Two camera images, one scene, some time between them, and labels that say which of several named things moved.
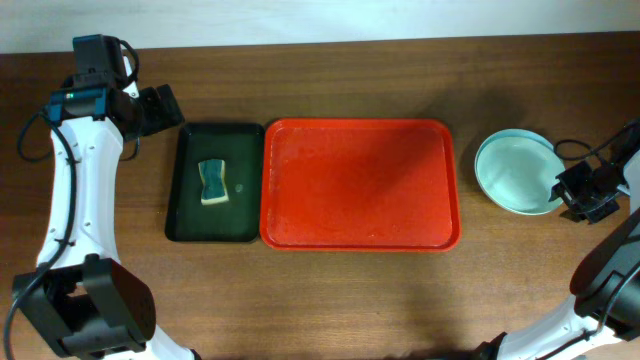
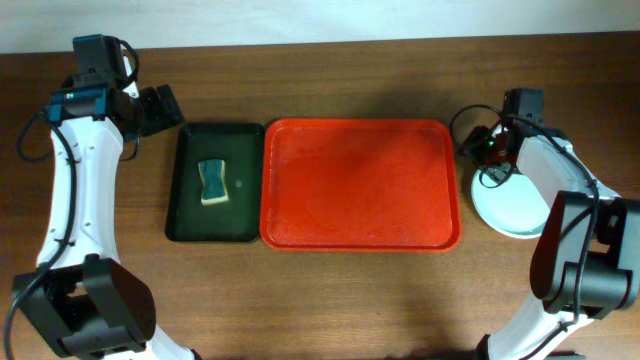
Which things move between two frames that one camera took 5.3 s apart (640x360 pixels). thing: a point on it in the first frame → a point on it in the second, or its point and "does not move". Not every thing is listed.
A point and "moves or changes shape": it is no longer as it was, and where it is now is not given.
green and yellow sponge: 214,190 does not move
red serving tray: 359,185 does not move
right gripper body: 593,181 → 495,158
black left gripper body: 151,111 does not move
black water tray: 236,220 does not move
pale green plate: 517,170 moves or changes shape
